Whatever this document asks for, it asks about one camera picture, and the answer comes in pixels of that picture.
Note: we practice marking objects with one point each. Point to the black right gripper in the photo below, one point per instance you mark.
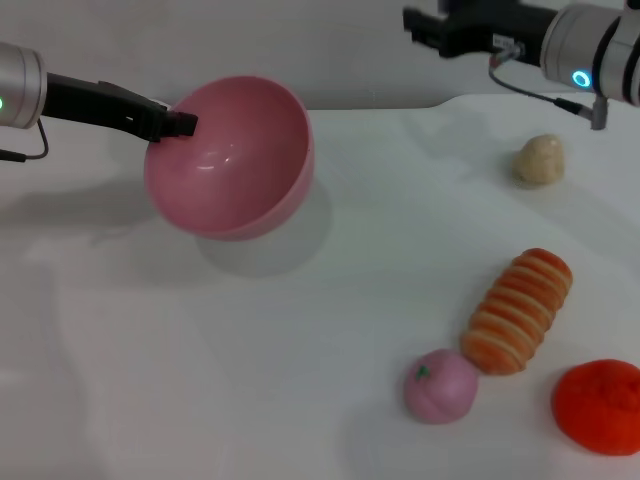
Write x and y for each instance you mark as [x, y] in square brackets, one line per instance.
[480, 27]

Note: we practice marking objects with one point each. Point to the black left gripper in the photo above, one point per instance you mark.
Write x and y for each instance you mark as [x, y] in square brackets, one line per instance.
[105, 107]

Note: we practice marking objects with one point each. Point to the pink plastic bowl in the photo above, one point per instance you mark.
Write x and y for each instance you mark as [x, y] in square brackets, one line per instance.
[235, 160]

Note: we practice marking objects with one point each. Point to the orange striped bread roll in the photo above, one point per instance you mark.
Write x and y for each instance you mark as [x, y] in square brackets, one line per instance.
[520, 312]

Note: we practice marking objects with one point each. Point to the beige bun toy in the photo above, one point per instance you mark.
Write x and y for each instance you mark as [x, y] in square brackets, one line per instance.
[539, 161]

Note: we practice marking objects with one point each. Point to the pink peach toy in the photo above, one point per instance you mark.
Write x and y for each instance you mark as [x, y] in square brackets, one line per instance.
[442, 387]

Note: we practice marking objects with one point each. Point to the orange tangerine toy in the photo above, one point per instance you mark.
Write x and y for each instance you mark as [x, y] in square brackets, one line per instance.
[597, 407]

